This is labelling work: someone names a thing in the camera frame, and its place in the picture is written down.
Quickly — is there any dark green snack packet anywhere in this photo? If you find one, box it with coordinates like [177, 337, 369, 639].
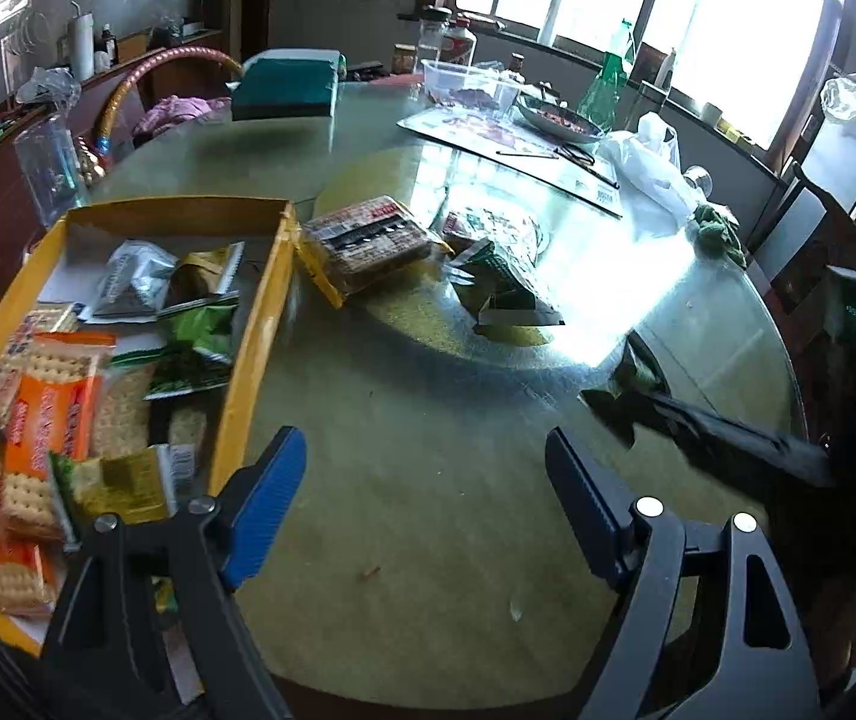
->
[444, 239, 565, 328]

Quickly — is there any round scallion cracker pack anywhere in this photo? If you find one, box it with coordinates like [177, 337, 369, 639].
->
[439, 205, 549, 265]

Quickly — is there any round cracker green pack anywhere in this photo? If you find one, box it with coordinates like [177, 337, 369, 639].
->
[89, 362, 156, 458]

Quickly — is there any red orange cracker pack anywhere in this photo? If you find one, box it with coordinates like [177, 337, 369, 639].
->
[0, 332, 115, 541]

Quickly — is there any blue white cracker pack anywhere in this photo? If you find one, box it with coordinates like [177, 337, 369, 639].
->
[0, 302, 81, 431]

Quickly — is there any green pea snack packet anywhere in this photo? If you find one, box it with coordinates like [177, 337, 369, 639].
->
[145, 293, 239, 401]

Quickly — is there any yellow brown biscuit pack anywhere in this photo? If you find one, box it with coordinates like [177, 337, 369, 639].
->
[296, 195, 453, 309]

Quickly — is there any silver foil snack bag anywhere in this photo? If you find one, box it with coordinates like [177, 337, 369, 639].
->
[80, 241, 177, 325]

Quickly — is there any clear green snack sachet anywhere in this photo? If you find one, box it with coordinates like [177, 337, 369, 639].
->
[47, 444, 197, 541]

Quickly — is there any green vegetable bundle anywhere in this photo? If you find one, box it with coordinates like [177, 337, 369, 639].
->
[693, 202, 747, 270]

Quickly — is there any white plastic bag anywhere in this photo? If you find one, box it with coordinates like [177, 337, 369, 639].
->
[599, 112, 705, 224]

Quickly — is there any printed paper mat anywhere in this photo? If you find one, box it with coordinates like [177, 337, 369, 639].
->
[397, 106, 623, 218]

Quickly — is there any wooden chair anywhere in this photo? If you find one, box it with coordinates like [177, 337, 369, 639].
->
[747, 160, 856, 317]

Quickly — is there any metal dish with food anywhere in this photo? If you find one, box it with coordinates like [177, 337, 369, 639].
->
[516, 93, 604, 145]

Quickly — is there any green plastic bottle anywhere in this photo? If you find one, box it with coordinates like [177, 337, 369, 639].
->
[576, 20, 634, 133]

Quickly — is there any clear plastic food container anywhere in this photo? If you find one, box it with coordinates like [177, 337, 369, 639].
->
[421, 60, 521, 117]

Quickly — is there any red label bottle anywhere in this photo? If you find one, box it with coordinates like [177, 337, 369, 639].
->
[439, 15, 477, 67]

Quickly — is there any yellow cardboard tray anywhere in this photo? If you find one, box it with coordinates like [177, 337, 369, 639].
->
[0, 197, 296, 653]

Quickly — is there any glass jar dark lid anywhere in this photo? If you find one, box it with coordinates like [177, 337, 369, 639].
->
[414, 5, 451, 73]

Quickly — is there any teal tissue box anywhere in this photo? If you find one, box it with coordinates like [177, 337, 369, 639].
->
[231, 47, 343, 121]

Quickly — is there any clear plastic cup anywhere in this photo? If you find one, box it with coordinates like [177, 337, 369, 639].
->
[14, 114, 89, 229]

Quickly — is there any hula hoop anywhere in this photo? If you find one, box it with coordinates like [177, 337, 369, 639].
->
[92, 46, 244, 160]

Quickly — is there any pink cloth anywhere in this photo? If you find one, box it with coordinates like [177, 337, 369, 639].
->
[133, 94, 229, 138]

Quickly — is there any white thermos bottle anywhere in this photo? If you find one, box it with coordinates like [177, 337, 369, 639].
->
[67, 13, 94, 83]

